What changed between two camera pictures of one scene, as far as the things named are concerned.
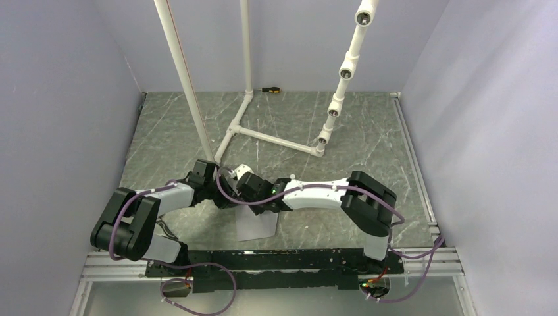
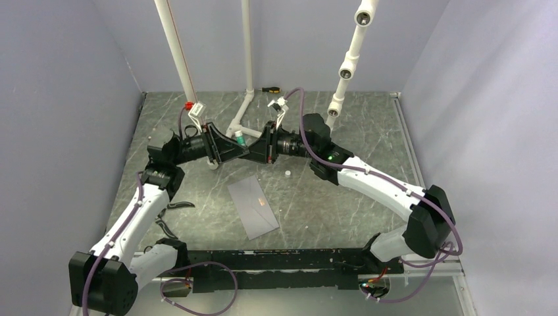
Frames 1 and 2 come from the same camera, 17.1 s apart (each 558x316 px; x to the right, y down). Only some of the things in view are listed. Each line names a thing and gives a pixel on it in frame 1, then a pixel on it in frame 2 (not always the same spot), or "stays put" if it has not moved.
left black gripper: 227,190 → 218,147
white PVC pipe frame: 364,17 stays put
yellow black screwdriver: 273,89 stays put
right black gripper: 247,201 → 265,149
